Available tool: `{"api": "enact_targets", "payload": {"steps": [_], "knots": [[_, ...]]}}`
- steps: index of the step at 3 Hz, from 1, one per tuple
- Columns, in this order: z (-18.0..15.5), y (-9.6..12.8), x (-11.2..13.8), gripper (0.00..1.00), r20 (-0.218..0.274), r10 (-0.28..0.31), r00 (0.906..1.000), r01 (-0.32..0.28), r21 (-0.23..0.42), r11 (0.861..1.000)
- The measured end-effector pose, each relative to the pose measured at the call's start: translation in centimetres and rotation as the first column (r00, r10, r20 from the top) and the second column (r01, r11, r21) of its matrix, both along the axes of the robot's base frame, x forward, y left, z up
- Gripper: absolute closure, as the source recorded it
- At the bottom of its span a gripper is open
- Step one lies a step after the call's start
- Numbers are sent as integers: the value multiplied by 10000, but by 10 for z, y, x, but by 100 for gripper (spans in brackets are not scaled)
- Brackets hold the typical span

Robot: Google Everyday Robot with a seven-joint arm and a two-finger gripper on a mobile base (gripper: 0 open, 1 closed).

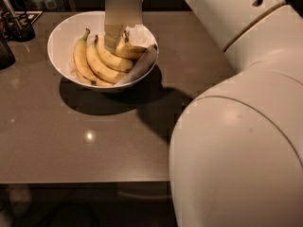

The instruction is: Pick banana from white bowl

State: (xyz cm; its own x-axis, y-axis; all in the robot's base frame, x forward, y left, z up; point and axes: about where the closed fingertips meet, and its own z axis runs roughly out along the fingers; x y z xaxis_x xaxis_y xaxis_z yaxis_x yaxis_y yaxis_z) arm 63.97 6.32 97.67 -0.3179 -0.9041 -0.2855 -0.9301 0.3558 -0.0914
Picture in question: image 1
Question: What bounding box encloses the white ceramic bowl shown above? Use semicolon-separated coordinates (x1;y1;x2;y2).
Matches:
46;10;159;94

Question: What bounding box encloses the yellow banana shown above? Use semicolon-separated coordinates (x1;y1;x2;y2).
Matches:
73;28;112;87
86;36;126;83
114;30;146;61
96;36;134;73

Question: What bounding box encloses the black pen holder cup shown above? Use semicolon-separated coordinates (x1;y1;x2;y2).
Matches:
2;11;35;42

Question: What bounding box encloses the white pen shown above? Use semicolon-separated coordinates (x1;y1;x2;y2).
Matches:
3;0;22;30

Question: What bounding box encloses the dark round container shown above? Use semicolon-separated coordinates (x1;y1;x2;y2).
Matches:
0;37;15;69

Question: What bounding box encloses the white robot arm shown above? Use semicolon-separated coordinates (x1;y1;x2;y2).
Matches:
169;0;303;227

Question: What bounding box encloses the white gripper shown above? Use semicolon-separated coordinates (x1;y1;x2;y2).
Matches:
104;0;144;53

